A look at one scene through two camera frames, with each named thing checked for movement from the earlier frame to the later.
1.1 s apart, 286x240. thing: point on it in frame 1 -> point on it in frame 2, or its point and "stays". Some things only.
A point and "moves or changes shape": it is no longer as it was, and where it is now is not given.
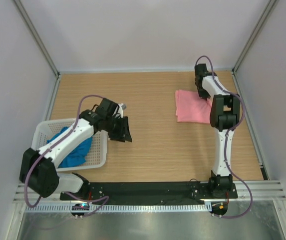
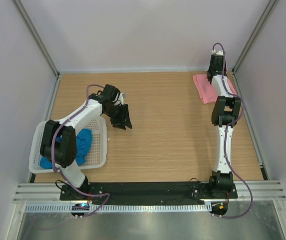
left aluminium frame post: [37, 38] stays
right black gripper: [204, 95] -> [222, 63]
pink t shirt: [189, 107] moves or changes shape
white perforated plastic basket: [97, 155] stays
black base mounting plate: [169, 191] stays
